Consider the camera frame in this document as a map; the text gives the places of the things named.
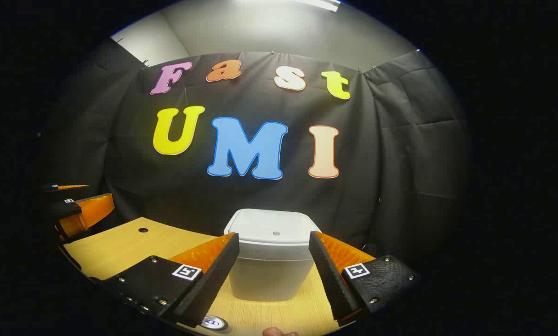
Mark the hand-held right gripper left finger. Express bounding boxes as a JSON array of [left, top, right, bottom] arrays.
[[90, 232, 240, 328]]

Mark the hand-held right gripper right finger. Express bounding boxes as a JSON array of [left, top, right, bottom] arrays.
[[309, 231, 422, 327]]

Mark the metal pop can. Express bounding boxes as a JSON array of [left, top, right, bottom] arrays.
[[202, 315, 229, 332]]

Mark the white desktop garbage bin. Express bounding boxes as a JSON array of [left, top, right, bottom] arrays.
[[224, 209, 322, 302]]

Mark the wooden desktop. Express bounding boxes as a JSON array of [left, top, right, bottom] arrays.
[[63, 217, 354, 336]]

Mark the black backdrop cloth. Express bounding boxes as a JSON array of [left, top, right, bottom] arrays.
[[41, 38, 471, 262]]

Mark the ceiling light panel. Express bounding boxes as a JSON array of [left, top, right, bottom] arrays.
[[297, 0, 342, 12]]

